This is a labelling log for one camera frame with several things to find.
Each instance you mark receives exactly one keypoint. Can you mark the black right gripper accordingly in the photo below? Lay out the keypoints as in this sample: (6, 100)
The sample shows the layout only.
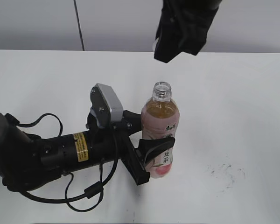
(183, 27)

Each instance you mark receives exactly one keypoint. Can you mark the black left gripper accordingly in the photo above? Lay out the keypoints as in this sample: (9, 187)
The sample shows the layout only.
(108, 144)

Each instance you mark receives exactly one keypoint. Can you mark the white bottle cap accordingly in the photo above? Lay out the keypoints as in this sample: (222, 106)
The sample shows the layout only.
(154, 44)

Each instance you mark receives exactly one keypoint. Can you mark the pink peach oolong tea bottle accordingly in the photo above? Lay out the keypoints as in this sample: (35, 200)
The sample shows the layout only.
(159, 119)

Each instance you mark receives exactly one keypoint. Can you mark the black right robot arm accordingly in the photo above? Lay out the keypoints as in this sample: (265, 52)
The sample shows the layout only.
(183, 27)

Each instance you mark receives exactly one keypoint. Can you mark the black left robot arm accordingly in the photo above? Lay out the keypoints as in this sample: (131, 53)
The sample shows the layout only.
(28, 162)

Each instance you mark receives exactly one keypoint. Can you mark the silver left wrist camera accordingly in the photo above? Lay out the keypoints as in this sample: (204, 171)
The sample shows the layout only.
(106, 106)

